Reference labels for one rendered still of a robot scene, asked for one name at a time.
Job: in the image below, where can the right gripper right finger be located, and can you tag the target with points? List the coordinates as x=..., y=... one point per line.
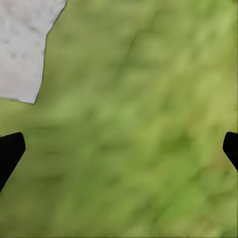
x=230, y=147

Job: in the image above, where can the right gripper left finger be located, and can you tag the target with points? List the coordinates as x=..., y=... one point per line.
x=12, y=147

